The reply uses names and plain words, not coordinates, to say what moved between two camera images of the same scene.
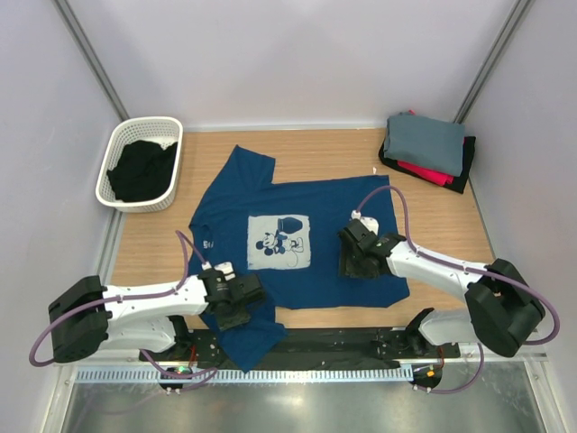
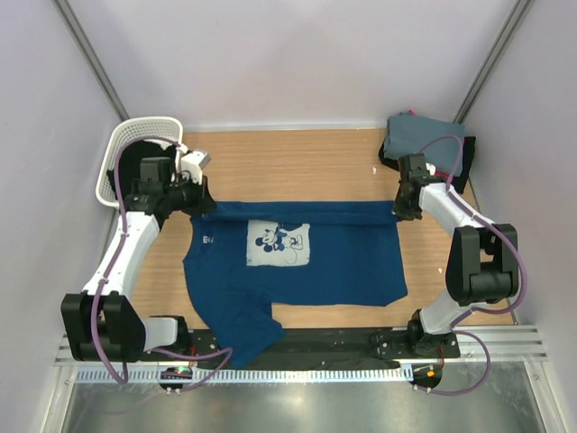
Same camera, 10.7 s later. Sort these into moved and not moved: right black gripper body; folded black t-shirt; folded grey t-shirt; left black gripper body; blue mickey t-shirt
Moved: right black gripper body; left black gripper body; blue mickey t-shirt
Not moved: folded black t-shirt; folded grey t-shirt
